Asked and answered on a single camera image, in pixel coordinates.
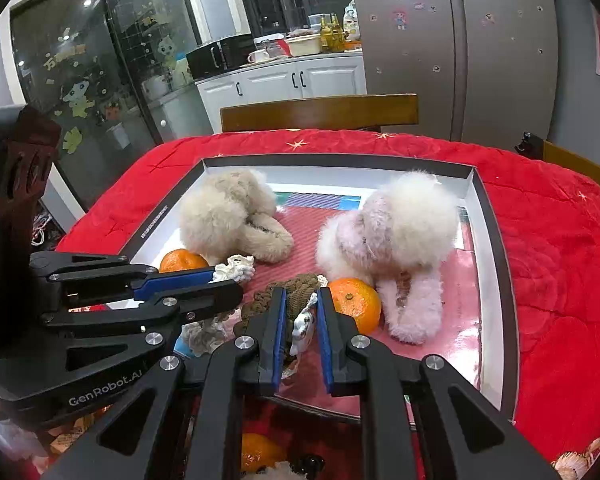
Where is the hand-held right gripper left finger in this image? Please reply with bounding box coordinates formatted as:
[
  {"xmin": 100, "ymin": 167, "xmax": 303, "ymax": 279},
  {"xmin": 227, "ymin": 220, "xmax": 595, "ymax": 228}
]
[{"xmin": 40, "ymin": 287, "xmax": 288, "ymax": 480}]

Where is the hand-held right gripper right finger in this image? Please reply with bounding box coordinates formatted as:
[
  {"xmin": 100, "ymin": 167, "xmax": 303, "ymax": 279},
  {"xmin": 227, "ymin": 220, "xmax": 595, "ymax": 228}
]
[{"xmin": 316, "ymin": 287, "xmax": 561, "ymax": 480}]

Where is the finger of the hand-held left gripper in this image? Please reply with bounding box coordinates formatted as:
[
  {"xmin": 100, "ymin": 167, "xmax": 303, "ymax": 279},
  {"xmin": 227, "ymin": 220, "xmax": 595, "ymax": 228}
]
[
  {"xmin": 42, "ymin": 280, "xmax": 243, "ymax": 342},
  {"xmin": 30, "ymin": 252, "xmax": 216, "ymax": 302}
]

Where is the small white figurine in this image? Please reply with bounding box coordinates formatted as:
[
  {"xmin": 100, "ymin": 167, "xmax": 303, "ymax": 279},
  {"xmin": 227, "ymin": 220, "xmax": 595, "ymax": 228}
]
[{"xmin": 290, "ymin": 310, "xmax": 315, "ymax": 357}]

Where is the cream plush toy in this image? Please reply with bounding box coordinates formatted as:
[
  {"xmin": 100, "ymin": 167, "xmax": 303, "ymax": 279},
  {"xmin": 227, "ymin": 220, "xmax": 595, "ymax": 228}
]
[{"xmin": 179, "ymin": 167, "xmax": 295, "ymax": 265}]

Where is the pink and white plush toy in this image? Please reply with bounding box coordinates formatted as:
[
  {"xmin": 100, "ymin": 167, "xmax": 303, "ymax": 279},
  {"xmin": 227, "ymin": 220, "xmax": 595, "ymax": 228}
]
[{"xmin": 315, "ymin": 170, "xmax": 462, "ymax": 346}]

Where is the black shallow cardboard box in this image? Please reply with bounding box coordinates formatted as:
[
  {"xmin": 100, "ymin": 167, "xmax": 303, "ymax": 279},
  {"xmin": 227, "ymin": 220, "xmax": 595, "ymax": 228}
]
[{"xmin": 117, "ymin": 155, "xmax": 521, "ymax": 423}]

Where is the orange mandarin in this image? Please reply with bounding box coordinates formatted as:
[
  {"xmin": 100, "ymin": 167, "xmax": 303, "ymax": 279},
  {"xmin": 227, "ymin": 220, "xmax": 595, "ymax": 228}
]
[
  {"xmin": 241, "ymin": 432, "xmax": 287, "ymax": 475},
  {"xmin": 159, "ymin": 248, "xmax": 210, "ymax": 274},
  {"xmin": 327, "ymin": 277, "xmax": 382, "ymax": 335}
]

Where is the gold snack packet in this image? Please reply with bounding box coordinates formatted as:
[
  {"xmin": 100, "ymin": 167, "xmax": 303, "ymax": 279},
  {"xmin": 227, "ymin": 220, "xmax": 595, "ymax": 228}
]
[{"xmin": 45, "ymin": 412, "xmax": 101, "ymax": 456}]

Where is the white kitchen cabinet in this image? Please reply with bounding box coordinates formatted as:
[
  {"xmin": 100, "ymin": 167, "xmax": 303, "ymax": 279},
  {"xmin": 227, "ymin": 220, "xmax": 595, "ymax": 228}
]
[{"xmin": 196, "ymin": 54, "xmax": 368, "ymax": 133}]

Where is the glass sliding door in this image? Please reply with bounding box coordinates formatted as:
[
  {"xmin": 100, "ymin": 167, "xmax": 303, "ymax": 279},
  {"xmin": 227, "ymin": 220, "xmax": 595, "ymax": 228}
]
[{"xmin": 10, "ymin": 0, "xmax": 207, "ymax": 211}]

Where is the black microwave oven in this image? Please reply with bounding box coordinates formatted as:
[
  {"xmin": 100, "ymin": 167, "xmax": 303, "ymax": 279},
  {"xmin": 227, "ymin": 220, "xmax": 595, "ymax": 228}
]
[{"xmin": 186, "ymin": 36, "xmax": 255, "ymax": 80}]

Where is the red printed blanket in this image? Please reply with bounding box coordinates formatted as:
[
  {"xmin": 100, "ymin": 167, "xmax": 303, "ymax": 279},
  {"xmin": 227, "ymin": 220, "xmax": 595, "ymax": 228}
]
[{"xmin": 55, "ymin": 127, "xmax": 600, "ymax": 480}]

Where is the beige plastic basin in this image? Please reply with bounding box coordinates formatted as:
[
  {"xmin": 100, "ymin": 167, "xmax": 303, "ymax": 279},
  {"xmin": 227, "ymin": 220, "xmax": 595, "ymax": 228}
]
[{"xmin": 285, "ymin": 35, "xmax": 324, "ymax": 58}]

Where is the white plastic bag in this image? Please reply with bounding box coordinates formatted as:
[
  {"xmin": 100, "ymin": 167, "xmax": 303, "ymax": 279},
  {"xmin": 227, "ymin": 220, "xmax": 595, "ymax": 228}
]
[{"xmin": 342, "ymin": 0, "xmax": 364, "ymax": 42}]

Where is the silver refrigerator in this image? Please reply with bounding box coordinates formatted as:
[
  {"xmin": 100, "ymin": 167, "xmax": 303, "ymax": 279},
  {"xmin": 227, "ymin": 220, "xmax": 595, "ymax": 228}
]
[{"xmin": 345, "ymin": 0, "xmax": 561, "ymax": 143}]

